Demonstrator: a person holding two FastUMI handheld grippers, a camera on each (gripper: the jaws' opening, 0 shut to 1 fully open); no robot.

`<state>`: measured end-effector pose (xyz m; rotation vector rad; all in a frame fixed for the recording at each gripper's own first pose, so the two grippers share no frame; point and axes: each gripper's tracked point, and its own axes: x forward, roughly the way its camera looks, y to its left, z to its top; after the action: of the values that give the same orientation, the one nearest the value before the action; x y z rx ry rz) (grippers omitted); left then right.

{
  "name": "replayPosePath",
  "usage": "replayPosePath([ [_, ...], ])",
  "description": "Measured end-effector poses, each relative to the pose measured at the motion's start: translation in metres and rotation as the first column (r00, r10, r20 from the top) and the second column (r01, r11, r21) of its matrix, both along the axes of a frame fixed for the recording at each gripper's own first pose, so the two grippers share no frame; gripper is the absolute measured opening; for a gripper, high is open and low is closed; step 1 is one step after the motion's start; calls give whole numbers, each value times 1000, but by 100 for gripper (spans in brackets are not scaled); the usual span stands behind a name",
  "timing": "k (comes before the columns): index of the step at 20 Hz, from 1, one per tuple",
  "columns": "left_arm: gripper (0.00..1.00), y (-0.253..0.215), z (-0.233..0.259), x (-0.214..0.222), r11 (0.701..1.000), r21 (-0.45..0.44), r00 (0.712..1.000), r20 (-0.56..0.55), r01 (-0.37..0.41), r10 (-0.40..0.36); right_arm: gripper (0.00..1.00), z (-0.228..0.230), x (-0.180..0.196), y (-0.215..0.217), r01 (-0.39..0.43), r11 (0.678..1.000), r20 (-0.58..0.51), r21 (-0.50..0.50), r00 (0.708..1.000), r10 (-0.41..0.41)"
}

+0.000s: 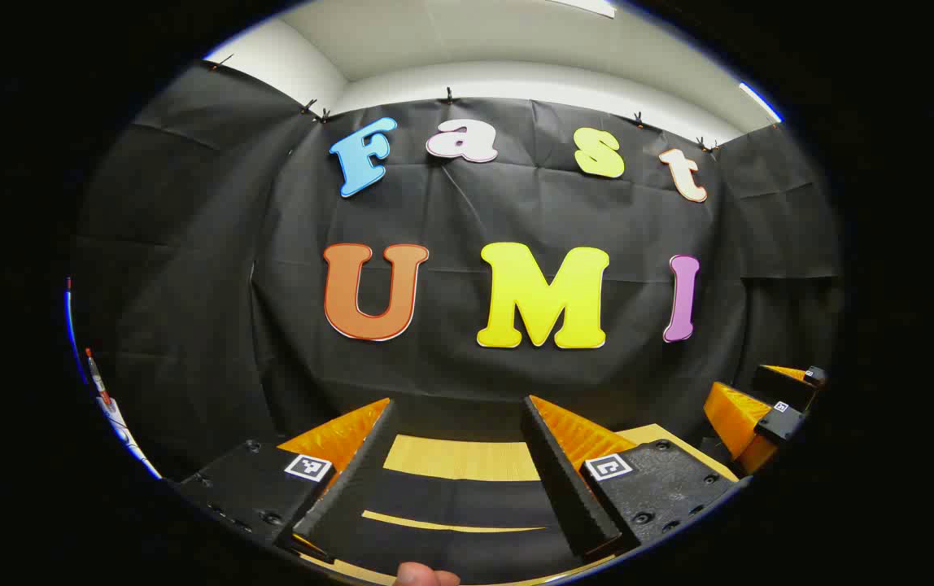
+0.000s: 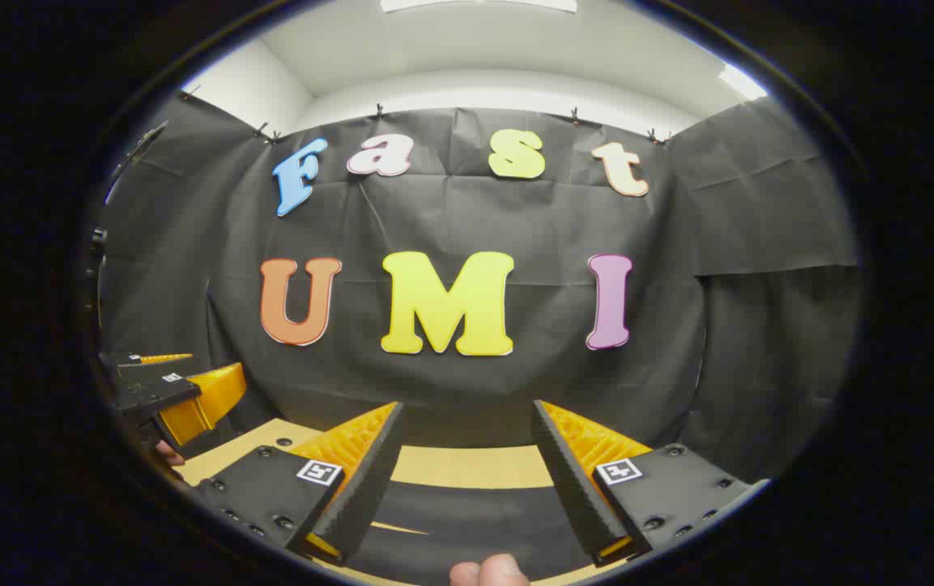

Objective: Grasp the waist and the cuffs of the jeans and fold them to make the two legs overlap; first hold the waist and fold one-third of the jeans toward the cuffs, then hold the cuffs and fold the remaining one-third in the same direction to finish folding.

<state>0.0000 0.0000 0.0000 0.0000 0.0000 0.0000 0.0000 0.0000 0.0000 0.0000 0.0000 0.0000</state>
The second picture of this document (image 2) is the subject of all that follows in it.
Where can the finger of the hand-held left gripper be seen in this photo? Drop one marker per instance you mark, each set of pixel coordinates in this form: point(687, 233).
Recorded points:
point(146, 373)
point(154, 395)

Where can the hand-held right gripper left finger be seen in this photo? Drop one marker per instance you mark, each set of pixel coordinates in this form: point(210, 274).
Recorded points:
point(369, 488)

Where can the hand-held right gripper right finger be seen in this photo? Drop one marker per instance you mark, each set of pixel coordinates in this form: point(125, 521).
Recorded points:
point(573, 496)

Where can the dark blue jeans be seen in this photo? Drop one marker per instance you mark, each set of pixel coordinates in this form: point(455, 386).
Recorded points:
point(483, 521)

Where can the black stand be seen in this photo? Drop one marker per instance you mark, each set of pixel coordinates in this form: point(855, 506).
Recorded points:
point(98, 244)

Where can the dark curved bar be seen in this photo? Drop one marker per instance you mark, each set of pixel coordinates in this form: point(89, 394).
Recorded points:
point(148, 138)

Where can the black backdrop cloth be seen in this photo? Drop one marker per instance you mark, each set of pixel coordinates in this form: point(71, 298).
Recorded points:
point(516, 220)

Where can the ceiling light panel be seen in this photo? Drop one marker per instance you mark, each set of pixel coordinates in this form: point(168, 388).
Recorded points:
point(742, 81)
point(475, 5)

